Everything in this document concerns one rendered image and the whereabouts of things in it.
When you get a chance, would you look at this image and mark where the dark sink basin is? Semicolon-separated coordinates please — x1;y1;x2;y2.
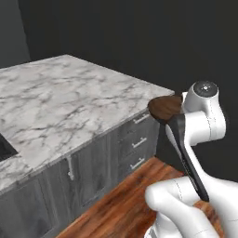
0;134;20;163

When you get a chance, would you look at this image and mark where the grey drawer front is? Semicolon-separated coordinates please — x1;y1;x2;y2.
118;112;160;143
117;148;158;184
118;129;159;163

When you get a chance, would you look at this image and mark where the brown round wooden stool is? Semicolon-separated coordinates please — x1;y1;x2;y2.
147;95;184;126

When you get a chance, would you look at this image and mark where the grey cupboard door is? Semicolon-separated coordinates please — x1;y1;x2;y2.
70;132;118;218
0;159;71;238

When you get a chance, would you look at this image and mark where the silver drawer handle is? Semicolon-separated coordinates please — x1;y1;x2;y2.
133;113;151;125
129;157;146;171
131;137;149;150

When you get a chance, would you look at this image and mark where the silver cupboard door handle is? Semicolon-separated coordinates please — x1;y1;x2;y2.
66;155;76;181

